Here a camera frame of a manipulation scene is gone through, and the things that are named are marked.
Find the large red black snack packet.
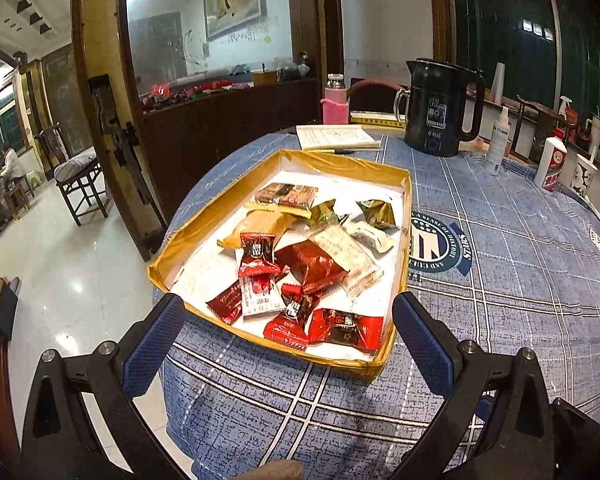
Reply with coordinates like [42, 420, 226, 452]
[307, 307, 384, 352]

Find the brown rounded object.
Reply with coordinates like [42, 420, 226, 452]
[249, 460, 307, 480]

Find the dark red foil snack packet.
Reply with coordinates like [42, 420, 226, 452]
[275, 240, 352, 295]

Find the white tumbler with straw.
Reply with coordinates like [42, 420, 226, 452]
[587, 115, 600, 161]

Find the white wrapped candy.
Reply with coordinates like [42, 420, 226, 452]
[345, 221, 395, 254]

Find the white red snack packet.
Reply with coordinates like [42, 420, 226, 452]
[240, 275, 284, 319]

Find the gold-green foil candy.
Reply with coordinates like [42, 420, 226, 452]
[307, 199, 351, 229]

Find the printed paper cup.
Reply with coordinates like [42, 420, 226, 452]
[570, 153, 599, 200]

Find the white spray bottle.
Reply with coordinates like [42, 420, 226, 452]
[488, 105, 512, 177]

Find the gold-rimmed white tray box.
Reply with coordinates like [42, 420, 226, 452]
[146, 148, 413, 387]

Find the pump dispenser bottle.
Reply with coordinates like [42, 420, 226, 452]
[557, 96, 579, 126]

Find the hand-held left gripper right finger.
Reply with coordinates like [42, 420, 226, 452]
[392, 291, 566, 480]

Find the yellow ruler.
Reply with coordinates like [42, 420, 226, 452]
[349, 114, 406, 127]

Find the clear cracker packet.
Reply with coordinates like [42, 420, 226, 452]
[311, 225, 385, 297]

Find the stack of white cups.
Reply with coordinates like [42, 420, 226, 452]
[490, 62, 506, 104]

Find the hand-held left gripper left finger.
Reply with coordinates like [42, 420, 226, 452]
[22, 292, 191, 480]

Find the wooden chair with cushion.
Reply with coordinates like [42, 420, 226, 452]
[35, 124, 112, 227]

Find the red black candy packet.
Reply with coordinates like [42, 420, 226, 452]
[237, 232, 291, 279]

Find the small red black candy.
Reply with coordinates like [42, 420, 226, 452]
[280, 284, 322, 331]

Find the black electric kettle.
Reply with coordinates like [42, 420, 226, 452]
[403, 57, 486, 157]

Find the framed wall painting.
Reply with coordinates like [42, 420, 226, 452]
[202, 0, 267, 42]

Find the white paper notebook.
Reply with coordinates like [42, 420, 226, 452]
[296, 124, 383, 151]

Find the dark wooden cabinet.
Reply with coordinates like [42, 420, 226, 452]
[140, 77, 327, 222]

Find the red and white canister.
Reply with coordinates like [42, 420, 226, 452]
[533, 136, 569, 194]

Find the plain red snack packet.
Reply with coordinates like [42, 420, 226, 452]
[263, 312, 309, 352]

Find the bottle with pink sleeve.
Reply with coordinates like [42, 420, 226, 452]
[321, 73, 351, 126]

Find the black door lock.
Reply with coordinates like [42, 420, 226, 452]
[89, 75, 142, 167]

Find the olive foil candy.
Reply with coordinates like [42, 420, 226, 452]
[356, 199, 398, 230]

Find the dark wooden armchair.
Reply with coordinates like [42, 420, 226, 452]
[510, 95, 567, 164]

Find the gold snack packet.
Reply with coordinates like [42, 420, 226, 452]
[217, 208, 311, 252]

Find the round-backed wooden chair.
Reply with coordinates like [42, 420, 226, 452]
[347, 78, 411, 116]

